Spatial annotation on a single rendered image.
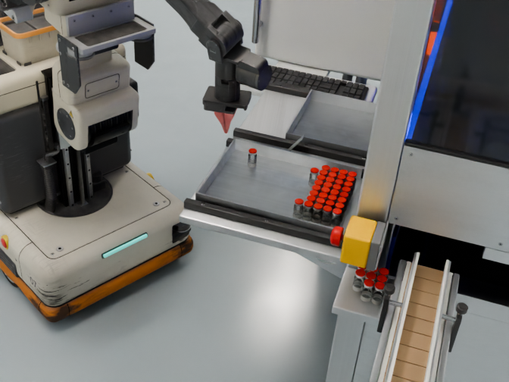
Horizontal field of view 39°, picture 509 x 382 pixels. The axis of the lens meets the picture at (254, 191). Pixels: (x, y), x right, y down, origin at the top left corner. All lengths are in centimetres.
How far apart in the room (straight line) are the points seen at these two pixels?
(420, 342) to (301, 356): 120
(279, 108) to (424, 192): 77
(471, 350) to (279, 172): 62
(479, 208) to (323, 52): 117
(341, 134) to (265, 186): 34
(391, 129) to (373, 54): 108
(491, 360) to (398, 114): 63
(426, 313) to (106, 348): 139
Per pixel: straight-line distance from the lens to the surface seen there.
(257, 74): 154
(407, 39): 130
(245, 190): 175
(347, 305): 150
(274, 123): 202
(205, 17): 154
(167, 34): 462
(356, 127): 205
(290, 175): 182
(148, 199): 271
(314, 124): 204
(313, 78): 239
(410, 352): 137
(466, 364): 173
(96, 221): 263
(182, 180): 329
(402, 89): 134
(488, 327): 165
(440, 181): 142
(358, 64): 247
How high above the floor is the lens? 193
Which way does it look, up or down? 37 degrees down
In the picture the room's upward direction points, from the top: 4 degrees clockwise
